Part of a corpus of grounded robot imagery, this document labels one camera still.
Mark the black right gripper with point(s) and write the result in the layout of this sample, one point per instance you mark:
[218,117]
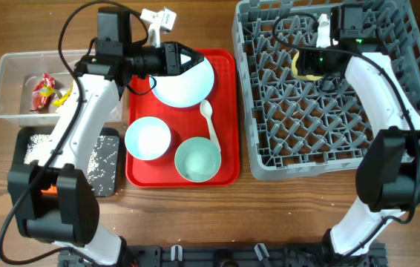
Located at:
[304,64]

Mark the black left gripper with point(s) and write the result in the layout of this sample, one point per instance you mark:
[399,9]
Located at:
[169,58]

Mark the yellow plastic cup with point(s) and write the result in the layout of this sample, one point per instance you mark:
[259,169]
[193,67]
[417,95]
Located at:
[298,72]

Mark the large light blue plate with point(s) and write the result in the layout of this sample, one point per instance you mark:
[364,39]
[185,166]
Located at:
[187,89]

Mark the white plastic spoon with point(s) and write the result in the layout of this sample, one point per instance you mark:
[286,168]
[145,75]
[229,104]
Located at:
[207,111]

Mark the light blue rice bowl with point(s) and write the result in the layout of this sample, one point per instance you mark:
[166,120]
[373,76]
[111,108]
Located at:
[147,138]

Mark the light green bowl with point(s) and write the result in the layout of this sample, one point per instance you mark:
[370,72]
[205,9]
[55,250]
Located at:
[197,159]

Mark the yellow silver foil wrapper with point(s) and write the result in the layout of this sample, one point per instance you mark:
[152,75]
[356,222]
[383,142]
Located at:
[61,100]

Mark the white rice grains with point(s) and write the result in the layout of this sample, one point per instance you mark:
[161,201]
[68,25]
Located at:
[102,166]

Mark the red candy wrapper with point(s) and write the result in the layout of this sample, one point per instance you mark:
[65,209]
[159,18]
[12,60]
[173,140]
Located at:
[43,93]

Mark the orange carrot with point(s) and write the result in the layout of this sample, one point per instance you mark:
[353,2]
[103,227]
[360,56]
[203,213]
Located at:
[52,191]

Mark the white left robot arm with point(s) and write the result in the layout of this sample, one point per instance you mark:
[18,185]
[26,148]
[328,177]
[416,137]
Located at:
[52,200]

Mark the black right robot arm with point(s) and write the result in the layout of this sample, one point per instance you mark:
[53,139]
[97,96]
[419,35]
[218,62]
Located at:
[387,180]

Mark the grey plastic dishwasher rack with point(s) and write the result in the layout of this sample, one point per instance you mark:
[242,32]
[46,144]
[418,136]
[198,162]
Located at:
[296,128]

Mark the clear plastic waste bin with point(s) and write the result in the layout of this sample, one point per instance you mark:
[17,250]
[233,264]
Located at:
[19,74]

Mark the black waste tray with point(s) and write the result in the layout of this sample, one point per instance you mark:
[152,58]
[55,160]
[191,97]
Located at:
[25,133]

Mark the red plastic tray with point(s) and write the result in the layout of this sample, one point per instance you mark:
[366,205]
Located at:
[186,123]

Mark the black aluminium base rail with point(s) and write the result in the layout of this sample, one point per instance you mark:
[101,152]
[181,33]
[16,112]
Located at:
[311,254]

